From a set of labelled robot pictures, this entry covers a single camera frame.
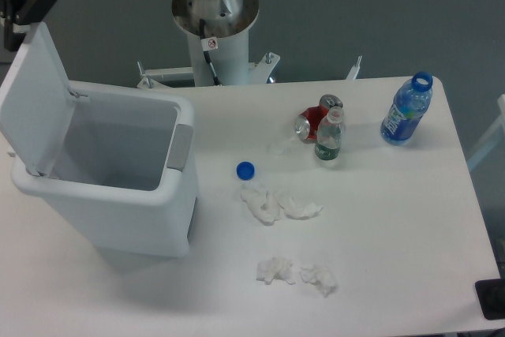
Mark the white metal base frame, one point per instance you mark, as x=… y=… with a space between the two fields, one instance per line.
x=259 y=73

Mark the crushed red soda can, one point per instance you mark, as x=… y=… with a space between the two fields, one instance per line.
x=306 y=123

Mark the white trash can lid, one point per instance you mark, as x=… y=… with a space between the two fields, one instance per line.
x=37 y=102

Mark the blue plastic bottle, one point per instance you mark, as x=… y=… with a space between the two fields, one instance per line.
x=409 y=105

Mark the black device at edge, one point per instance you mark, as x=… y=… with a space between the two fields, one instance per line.
x=490 y=293

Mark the large crumpled white tissue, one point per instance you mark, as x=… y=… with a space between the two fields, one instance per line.
x=269 y=207

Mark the blue bottle cap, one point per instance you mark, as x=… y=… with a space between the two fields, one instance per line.
x=245 y=170

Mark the white trash can body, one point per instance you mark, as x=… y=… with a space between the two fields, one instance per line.
x=125 y=177

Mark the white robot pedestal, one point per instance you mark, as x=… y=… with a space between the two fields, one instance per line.
x=217 y=33

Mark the small crumpled tissue left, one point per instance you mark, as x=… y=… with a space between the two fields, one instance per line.
x=277 y=267

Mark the small crumpled tissue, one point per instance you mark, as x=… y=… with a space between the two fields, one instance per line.
x=321 y=277
x=277 y=267

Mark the clear green label bottle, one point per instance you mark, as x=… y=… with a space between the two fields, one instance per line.
x=329 y=134

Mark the small crumpled tissue right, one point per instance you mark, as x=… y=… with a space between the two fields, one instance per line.
x=321 y=277

